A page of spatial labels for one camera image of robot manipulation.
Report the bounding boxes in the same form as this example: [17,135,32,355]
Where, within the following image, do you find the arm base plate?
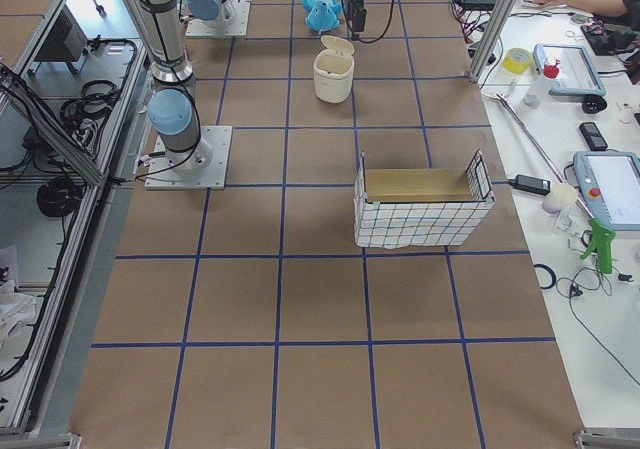
[186,0,251,38]
[144,126,233,190]

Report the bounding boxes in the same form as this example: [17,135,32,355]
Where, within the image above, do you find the teach pendant near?
[573,151,639,231]

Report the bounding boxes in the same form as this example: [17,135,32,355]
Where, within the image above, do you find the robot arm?
[187,0,236,27]
[125,0,366,189]

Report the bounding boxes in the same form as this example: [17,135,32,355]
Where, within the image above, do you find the person forearm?
[560,0,639,17]

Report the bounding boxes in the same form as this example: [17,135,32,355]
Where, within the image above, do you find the white trash can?
[313,35,355,104]

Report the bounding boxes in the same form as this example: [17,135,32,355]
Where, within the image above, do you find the teach pendant far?
[533,43,606,96]

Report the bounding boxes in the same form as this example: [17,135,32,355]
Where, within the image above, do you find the long metal rod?
[492,93,573,189]

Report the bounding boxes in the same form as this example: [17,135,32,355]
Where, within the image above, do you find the blue teddy bear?
[300,0,342,33]

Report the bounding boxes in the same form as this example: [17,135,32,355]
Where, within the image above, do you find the clear bottle red cap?
[522,59,560,109]

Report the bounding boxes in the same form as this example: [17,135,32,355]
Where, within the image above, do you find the aluminium frame post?
[468,0,517,82]

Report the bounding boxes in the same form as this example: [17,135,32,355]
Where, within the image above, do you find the yellow tape roll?
[502,47,533,74]

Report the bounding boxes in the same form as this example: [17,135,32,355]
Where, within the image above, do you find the black power adapter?
[508,174,551,196]

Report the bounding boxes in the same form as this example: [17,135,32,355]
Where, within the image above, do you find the teach pendant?
[533,43,606,96]
[573,151,639,231]

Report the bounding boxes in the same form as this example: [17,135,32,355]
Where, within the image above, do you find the green plastic gun tool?
[580,217,616,274]

